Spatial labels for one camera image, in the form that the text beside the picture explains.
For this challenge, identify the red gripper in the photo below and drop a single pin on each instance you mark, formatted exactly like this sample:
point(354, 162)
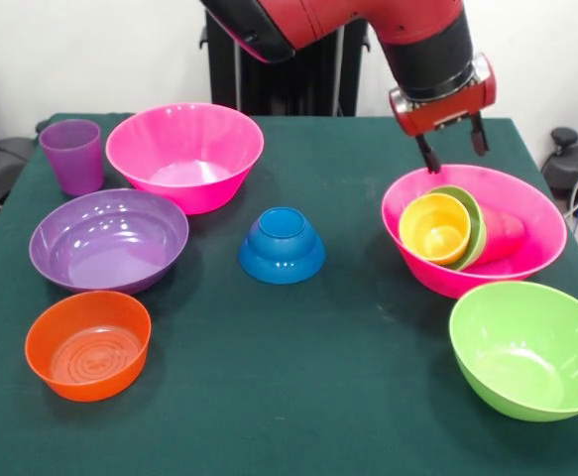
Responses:
point(442, 116)

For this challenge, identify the small lime green bowl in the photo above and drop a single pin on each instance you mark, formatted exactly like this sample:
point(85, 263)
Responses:
point(477, 218)

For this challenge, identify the yellow plastic cup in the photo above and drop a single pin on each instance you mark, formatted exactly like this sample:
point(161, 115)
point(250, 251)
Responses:
point(434, 223)

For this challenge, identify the pink red plastic cup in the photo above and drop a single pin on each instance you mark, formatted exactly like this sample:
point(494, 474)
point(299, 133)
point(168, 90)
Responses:
point(504, 233)

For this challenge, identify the magenta plastic bowl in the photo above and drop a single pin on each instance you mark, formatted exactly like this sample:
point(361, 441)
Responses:
point(536, 238)
point(184, 149)

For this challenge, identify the blue plastic bowl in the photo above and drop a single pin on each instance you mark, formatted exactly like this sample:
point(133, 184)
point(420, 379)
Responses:
point(281, 258)

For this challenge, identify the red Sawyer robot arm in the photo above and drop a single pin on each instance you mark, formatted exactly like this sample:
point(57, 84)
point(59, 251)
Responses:
point(417, 44)

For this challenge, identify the large lime green bowl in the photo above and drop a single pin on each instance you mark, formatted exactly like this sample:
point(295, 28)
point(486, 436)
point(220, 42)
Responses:
point(526, 347)

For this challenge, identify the dark green tablecloth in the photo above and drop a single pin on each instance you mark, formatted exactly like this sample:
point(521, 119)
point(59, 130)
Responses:
point(268, 347)

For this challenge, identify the purple plastic bowl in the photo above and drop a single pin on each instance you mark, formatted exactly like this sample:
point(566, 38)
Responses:
point(110, 238)

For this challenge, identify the purple plastic cup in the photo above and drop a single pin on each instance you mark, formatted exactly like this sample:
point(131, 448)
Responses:
point(73, 158)

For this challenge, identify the red plastic bowl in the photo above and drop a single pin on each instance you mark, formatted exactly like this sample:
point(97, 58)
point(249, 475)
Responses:
point(87, 347)

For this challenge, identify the grey pedestal foot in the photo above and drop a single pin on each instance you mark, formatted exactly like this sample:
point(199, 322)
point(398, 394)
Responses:
point(561, 173)
point(1, 163)

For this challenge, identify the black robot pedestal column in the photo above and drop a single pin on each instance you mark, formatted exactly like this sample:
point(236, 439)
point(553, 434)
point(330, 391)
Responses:
point(288, 84)

